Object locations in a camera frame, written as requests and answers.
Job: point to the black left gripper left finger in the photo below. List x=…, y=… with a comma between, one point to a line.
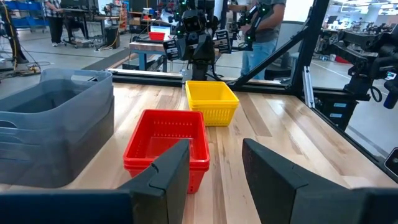
x=168, y=193

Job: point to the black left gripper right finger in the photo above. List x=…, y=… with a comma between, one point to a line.
x=286, y=199

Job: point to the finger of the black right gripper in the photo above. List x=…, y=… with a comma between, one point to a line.
x=171, y=49
x=222, y=41

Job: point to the yellow slotted plastic basket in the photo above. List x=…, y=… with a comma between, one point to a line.
x=217, y=117
x=211, y=93

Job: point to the red slotted plastic basket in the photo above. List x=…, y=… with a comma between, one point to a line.
x=199, y=182
x=161, y=137

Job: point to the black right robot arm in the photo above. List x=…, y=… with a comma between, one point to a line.
x=199, y=70

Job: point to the blue storage bin shelf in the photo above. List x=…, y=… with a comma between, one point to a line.
x=25, y=14

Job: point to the small red tray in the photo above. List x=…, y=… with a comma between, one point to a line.
x=157, y=36

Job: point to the open laptop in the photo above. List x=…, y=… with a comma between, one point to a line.
x=161, y=29

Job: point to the workbench with blue legs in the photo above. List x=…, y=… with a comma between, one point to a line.
x=146, y=49

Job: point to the person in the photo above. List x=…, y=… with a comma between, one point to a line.
x=54, y=21
x=267, y=37

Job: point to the black floor box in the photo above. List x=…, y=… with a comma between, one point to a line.
x=112, y=37

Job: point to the black labelled control box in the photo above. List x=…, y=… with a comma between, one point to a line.
x=337, y=110

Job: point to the grey plastic storage bin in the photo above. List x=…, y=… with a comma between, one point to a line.
x=56, y=155
x=53, y=93

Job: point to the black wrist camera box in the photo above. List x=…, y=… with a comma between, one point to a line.
x=192, y=21

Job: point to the black table edge rail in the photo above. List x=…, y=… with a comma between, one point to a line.
x=149, y=76

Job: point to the black diagonal frame brace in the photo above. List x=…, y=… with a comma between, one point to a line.
x=267, y=59

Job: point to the black upright frame post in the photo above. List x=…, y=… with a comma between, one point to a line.
x=309, y=46

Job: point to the silver aluminium bracket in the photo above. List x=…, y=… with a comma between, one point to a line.
x=308, y=87

